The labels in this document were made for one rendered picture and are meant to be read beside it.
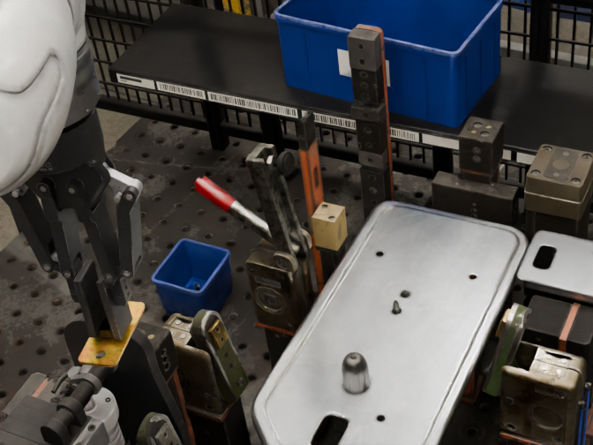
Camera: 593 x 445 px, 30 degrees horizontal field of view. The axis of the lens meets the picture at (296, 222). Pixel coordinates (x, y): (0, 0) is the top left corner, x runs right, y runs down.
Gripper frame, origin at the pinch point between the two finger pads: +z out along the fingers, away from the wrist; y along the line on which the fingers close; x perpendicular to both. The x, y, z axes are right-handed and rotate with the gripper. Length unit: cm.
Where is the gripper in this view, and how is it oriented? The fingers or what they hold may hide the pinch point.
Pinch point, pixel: (102, 300)
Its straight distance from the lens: 101.9
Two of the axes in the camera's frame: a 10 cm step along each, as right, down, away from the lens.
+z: 1.1, 7.9, 6.1
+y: 9.7, 0.6, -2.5
